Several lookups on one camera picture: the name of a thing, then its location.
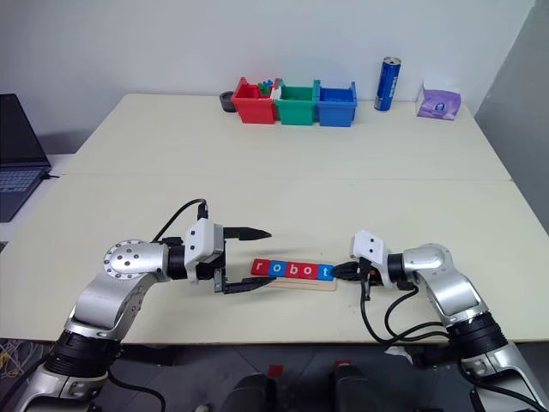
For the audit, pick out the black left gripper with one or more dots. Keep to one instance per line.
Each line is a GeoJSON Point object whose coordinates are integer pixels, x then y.
{"type": "Point", "coordinates": [208, 271]}

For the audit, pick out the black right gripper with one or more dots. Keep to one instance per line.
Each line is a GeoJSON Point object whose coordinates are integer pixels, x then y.
{"type": "Point", "coordinates": [372, 276]}

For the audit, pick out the blue letter t block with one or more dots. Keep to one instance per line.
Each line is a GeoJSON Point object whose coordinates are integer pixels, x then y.
{"type": "Point", "coordinates": [325, 271]}

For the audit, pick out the red letter o block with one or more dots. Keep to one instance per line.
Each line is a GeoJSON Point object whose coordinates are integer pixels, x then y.
{"type": "Point", "coordinates": [309, 270]}

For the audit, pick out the red letter b block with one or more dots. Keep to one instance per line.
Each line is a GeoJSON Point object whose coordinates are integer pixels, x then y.
{"type": "Point", "coordinates": [292, 269]}

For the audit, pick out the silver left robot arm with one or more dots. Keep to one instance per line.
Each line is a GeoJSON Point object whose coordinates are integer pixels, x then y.
{"type": "Point", "coordinates": [128, 266]}

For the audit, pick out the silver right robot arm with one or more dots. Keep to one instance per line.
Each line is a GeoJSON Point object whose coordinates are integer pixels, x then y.
{"type": "Point", "coordinates": [446, 283]}

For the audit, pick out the red letter r block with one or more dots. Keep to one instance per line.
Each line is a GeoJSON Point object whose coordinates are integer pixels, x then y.
{"type": "Point", "coordinates": [260, 267]}

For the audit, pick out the blue letter o block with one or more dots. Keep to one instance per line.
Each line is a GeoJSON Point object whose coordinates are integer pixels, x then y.
{"type": "Point", "coordinates": [276, 268]}

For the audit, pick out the wooden letter tray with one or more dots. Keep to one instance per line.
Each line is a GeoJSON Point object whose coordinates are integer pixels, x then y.
{"type": "Point", "coordinates": [300, 284]}

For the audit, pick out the white crumpled scrap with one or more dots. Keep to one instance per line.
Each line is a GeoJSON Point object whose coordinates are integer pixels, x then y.
{"type": "Point", "coordinates": [395, 351]}

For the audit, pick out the dark rounded shape red cap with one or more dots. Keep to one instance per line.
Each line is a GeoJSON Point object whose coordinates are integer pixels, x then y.
{"type": "Point", "coordinates": [356, 388]}
{"type": "Point", "coordinates": [255, 390]}

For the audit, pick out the red plastic bin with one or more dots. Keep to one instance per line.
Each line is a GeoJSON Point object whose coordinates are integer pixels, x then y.
{"type": "Point", "coordinates": [255, 109]}

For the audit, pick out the green plastic bin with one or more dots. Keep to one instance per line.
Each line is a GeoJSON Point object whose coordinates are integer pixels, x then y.
{"type": "Point", "coordinates": [296, 111]}

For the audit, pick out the black round bowl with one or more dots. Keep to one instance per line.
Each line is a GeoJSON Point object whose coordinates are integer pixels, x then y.
{"type": "Point", "coordinates": [226, 102]}

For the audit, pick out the blue plastic bin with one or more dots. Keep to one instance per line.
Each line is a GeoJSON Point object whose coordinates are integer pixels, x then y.
{"type": "Point", "coordinates": [336, 112]}

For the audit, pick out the white toy piece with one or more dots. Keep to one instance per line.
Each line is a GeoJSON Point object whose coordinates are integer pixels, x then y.
{"type": "Point", "coordinates": [275, 91]}

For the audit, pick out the green toy brick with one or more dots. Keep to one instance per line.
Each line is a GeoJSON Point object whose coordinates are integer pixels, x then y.
{"type": "Point", "coordinates": [264, 89]}

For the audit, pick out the blue toy brick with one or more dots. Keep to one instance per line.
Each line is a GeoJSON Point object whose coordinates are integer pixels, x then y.
{"type": "Point", "coordinates": [268, 82]}

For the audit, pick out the purple tissue box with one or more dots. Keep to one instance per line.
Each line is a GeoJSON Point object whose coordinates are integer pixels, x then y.
{"type": "Point", "coordinates": [437, 105]}

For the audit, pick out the blue drink can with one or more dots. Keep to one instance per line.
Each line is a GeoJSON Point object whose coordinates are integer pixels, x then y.
{"type": "Point", "coordinates": [388, 86]}

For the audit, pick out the dark grey laptop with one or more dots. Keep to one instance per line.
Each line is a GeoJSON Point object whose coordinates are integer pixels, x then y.
{"type": "Point", "coordinates": [19, 150]}

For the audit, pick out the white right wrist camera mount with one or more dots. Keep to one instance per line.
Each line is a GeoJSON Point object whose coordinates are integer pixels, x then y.
{"type": "Point", "coordinates": [369, 244]}

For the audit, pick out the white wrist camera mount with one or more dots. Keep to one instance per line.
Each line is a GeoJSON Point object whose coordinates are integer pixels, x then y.
{"type": "Point", "coordinates": [199, 240]}
{"type": "Point", "coordinates": [369, 244]}

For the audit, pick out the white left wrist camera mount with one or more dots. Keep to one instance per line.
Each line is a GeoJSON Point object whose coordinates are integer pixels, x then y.
{"type": "Point", "coordinates": [199, 240]}

